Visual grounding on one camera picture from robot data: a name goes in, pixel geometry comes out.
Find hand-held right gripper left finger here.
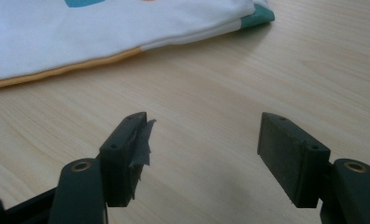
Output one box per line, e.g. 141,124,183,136
98,111,158,208

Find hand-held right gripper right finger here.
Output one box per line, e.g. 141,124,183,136
257,112,332,209

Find white orange green cloth bag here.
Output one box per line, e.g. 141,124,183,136
0,0,276,92

